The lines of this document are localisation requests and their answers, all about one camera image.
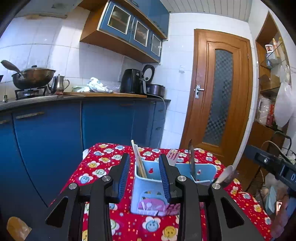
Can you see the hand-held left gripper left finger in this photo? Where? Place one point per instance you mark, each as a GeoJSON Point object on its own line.
{"type": "Point", "coordinates": [123, 178]}

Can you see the blue wall cabinet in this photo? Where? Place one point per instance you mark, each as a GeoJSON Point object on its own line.
{"type": "Point", "coordinates": [129, 25]}

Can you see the steel kettle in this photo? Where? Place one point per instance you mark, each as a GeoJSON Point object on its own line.
{"type": "Point", "coordinates": [59, 84]}

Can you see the beige spoon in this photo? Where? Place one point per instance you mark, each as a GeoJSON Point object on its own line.
{"type": "Point", "coordinates": [225, 172]}

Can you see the range hood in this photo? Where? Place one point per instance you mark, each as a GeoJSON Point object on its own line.
{"type": "Point", "coordinates": [46, 7]}

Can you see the black air fryer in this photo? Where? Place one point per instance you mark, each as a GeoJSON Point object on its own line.
{"type": "Point", "coordinates": [130, 81]}

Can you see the wooden cutting board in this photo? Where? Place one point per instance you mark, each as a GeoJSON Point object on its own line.
{"type": "Point", "coordinates": [104, 94]}

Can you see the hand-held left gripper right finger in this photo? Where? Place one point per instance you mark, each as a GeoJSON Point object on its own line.
{"type": "Point", "coordinates": [164, 178]}

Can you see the white patterned cloth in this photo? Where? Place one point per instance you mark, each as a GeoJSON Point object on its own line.
{"type": "Point", "coordinates": [94, 85]}

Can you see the steel table knife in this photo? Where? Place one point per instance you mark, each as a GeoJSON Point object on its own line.
{"type": "Point", "coordinates": [192, 160]}

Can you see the red white box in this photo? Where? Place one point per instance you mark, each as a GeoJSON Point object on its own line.
{"type": "Point", "coordinates": [269, 49]}

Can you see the white plastic bag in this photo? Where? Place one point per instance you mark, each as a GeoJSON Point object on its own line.
{"type": "Point", "coordinates": [282, 104]}

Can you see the wooden shelf unit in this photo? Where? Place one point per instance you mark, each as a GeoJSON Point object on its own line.
{"type": "Point", "coordinates": [261, 139]}

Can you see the brown wooden door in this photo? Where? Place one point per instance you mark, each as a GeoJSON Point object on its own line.
{"type": "Point", "coordinates": [201, 120]}

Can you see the steel fork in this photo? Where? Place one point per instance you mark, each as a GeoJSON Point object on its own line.
{"type": "Point", "coordinates": [172, 157]}

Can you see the dark cooking pot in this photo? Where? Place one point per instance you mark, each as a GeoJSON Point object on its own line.
{"type": "Point", "coordinates": [156, 90]}

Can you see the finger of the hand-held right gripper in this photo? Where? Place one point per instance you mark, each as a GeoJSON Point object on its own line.
{"type": "Point", "coordinates": [263, 158]}

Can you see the white light switch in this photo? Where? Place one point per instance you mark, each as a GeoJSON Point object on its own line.
{"type": "Point", "coordinates": [182, 69]}

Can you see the large steel wok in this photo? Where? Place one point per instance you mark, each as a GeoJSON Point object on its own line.
{"type": "Point", "coordinates": [32, 77]}

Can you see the black round lid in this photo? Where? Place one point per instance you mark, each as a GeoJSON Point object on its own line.
{"type": "Point", "coordinates": [148, 73]}

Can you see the pale wooden chopstick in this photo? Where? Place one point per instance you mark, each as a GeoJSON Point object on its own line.
{"type": "Point", "coordinates": [141, 164]}
{"type": "Point", "coordinates": [136, 155]}

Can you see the gas stove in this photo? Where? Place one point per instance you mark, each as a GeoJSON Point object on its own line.
{"type": "Point", "coordinates": [30, 92]}

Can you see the light blue utensil box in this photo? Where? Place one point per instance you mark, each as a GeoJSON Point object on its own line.
{"type": "Point", "coordinates": [148, 185]}

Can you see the brown wooden stool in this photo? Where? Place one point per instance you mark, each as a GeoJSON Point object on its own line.
{"type": "Point", "coordinates": [18, 228]}

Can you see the red smiley flower tablecloth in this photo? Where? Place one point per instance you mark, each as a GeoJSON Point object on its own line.
{"type": "Point", "coordinates": [101, 162]}

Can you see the cardboard box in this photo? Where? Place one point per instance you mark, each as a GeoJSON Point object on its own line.
{"type": "Point", "coordinates": [269, 82]}

